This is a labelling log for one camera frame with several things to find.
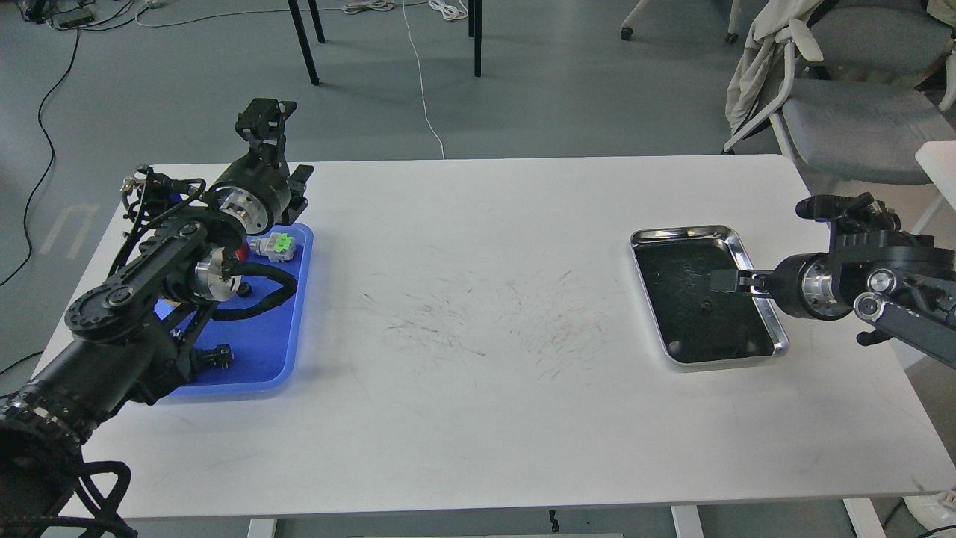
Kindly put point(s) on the white side table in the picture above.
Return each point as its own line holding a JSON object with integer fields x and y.
{"x": 921, "y": 203}

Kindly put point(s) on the black table legs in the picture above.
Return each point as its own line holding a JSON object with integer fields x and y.
{"x": 474, "y": 18}

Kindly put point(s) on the blue plastic tray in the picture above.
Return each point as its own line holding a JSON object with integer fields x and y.
{"x": 264, "y": 348}

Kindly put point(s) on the grey office chair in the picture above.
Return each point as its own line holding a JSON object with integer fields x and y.
{"x": 859, "y": 87}

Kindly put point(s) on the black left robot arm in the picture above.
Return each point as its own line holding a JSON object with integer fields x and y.
{"x": 133, "y": 336}

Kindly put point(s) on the beige jacket on chair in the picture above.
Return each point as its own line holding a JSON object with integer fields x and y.
{"x": 753, "y": 66}

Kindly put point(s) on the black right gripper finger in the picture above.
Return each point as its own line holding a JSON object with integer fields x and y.
{"x": 750, "y": 282}

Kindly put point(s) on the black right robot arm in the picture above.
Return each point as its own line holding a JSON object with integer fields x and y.
{"x": 898, "y": 282}

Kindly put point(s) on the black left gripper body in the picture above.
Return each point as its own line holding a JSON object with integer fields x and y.
{"x": 255, "y": 193}

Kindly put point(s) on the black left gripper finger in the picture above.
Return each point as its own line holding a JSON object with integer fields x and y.
{"x": 262, "y": 126}
{"x": 298, "y": 184}

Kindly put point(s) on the grey green connector part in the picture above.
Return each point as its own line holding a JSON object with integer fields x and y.
{"x": 278, "y": 247}

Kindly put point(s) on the shiny metal tray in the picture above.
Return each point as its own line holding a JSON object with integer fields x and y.
{"x": 674, "y": 266}

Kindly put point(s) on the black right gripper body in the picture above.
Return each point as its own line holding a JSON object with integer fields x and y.
{"x": 865, "y": 237}

